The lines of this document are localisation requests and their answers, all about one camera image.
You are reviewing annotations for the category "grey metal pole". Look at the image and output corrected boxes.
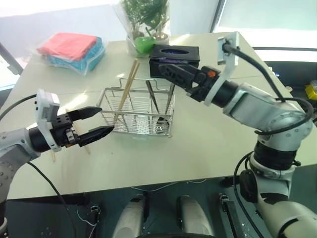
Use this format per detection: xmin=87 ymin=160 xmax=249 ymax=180
xmin=0 ymin=41 xmax=24 ymax=75

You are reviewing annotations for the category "long black strap bracket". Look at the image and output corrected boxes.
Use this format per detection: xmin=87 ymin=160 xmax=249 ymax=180
xmin=218 ymin=192 xmax=245 ymax=238

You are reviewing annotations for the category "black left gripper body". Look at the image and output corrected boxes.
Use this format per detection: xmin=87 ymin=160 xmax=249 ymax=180
xmin=51 ymin=112 xmax=82 ymax=149

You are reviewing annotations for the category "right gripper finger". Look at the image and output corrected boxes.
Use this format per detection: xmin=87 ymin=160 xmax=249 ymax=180
xmin=159 ymin=70 xmax=196 ymax=91
xmin=158 ymin=63 xmax=199 ymax=75

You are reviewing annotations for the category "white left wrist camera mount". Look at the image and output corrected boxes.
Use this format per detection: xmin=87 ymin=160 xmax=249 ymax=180
xmin=34 ymin=89 xmax=61 ymax=153

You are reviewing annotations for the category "small black strap bracket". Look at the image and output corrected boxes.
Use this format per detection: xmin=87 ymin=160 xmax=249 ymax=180
xmin=89 ymin=204 xmax=101 ymax=225

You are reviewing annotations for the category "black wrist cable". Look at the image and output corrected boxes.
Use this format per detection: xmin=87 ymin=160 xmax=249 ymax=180
xmin=222 ymin=42 xmax=315 ymax=136
xmin=0 ymin=93 xmax=38 ymax=120

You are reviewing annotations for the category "black base platform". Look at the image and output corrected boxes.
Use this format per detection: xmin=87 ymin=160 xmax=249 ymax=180
xmin=6 ymin=177 xmax=317 ymax=238

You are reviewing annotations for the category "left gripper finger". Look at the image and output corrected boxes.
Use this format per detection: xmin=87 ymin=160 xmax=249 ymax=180
xmin=67 ymin=106 xmax=103 ymax=122
xmin=79 ymin=125 xmax=115 ymax=148

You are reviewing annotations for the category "wooden chopstick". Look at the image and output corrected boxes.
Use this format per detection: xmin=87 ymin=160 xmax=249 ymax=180
xmin=115 ymin=59 xmax=138 ymax=124
xmin=118 ymin=61 xmax=142 ymax=112

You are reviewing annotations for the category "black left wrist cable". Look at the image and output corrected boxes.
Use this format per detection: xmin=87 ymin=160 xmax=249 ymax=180
xmin=0 ymin=93 xmax=38 ymax=120

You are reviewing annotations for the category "potted plant small white pot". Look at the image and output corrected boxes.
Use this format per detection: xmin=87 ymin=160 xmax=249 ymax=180
xmin=145 ymin=0 xmax=171 ymax=46

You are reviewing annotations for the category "potted plant large white pot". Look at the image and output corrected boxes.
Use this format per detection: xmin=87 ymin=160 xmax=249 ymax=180
xmin=120 ymin=0 xmax=149 ymax=54

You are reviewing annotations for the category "blue cloth pack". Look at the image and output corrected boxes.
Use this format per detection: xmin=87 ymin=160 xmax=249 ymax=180
xmin=45 ymin=36 xmax=106 ymax=73

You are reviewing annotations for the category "clear plastic bag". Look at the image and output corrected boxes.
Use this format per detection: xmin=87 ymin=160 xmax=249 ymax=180
xmin=28 ymin=31 xmax=108 ymax=76

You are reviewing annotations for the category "grey right robot leg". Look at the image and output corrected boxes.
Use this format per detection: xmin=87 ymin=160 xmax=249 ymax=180
xmin=176 ymin=195 xmax=215 ymax=238

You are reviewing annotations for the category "potted plant in wrap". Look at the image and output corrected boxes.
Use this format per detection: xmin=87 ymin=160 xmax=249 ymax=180
xmin=112 ymin=0 xmax=172 ymax=59

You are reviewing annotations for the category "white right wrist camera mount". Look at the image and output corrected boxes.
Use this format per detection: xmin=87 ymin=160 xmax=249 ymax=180
xmin=204 ymin=31 xmax=241 ymax=107

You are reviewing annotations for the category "green round object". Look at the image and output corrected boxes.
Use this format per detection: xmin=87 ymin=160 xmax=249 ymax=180
xmin=134 ymin=36 xmax=156 ymax=54

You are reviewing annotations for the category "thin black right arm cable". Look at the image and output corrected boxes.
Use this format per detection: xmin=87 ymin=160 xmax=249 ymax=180
xmin=233 ymin=150 xmax=264 ymax=238

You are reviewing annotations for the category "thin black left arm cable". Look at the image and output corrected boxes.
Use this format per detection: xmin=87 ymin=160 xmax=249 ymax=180
xmin=28 ymin=160 xmax=77 ymax=238

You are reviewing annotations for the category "thin white wire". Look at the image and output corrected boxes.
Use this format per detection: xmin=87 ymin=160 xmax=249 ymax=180
xmin=75 ymin=178 xmax=208 ymax=227

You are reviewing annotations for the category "grey robot leg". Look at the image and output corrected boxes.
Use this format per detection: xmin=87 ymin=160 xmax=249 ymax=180
xmin=115 ymin=194 xmax=147 ymax=238
xmin=176 ymin=195 xmax=215 ymax=238

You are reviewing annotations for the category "grey left robot leg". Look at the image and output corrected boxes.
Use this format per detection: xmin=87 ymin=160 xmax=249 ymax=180
xmin=115 ymin=194 xmax=147 ymax=238

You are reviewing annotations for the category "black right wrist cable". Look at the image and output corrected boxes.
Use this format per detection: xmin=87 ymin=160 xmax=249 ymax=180
xmin=222 ymin=42 xmax=315 ymax=136

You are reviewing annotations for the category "red cloth pack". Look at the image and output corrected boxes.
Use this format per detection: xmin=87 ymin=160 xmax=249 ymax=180
xmin=36 ymin=32 xmax=98 ymax=61

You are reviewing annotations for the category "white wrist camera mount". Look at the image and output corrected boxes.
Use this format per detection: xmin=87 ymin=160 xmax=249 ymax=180
xmin=204 ymin=31 xmax=241 ymax=107
xmin=34 ymin=89 xmax=61 ymax=153

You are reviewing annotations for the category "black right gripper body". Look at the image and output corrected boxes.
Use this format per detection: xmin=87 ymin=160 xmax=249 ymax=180
xmin=186 ymin=66 xmax=221 ymax=103

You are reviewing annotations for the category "metal wire basket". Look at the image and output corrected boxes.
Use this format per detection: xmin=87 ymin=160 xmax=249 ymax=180
xmin=99 ymin=77 xmax=177 ymax=139

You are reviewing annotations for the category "yellow box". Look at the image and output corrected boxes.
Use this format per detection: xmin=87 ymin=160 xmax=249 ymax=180
xmin=304 ymin=80 xmax=317 ymax=100

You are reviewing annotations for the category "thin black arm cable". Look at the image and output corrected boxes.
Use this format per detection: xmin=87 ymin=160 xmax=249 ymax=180
xmin=28 ymin=160 xmax=77 ymax=238
xmin=233 ymin=150 xmax=264 ymax=238

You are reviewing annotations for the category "black tissue box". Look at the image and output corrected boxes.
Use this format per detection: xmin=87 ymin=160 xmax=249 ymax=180
xmin=149 ymin=45 xmax=201 ymax=79

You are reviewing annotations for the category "flat metal utensil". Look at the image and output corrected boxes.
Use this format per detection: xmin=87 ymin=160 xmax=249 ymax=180
xmin=145 ymin=80 xmax=160 ymax=114

